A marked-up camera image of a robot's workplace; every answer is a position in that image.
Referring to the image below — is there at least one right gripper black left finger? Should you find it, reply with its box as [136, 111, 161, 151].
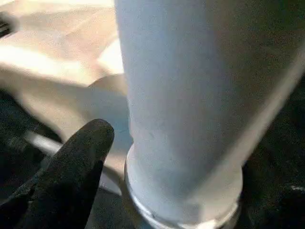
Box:
[0, 118, 116, 229]

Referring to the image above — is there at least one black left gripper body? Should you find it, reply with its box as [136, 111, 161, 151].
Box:
[0, 12, 15, 39]

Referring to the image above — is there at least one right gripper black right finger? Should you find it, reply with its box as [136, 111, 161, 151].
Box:
[238, 141, 305, 229]

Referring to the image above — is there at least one white plastic table top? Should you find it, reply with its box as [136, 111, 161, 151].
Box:
[0, 0, 136, 196]

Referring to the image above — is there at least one white plastic table leg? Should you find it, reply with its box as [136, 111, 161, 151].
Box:
[113, 0, 305, 229]

